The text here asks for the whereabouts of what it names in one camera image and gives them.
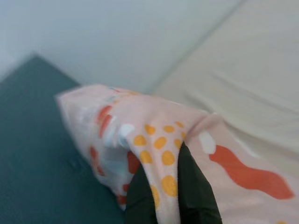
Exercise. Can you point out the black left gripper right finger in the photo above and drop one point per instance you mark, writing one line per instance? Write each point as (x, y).
(196, 198)

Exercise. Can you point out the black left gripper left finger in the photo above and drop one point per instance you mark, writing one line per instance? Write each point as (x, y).
(140, 200)

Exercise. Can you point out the pink patterned pillow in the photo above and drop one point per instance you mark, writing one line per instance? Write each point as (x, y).
(233, 168)

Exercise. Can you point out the dark teal bed headboard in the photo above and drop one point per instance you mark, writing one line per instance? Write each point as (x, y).
(35, 140)

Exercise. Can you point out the cream sheeted mattress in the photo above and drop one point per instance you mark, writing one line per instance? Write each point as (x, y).
(233, 70)

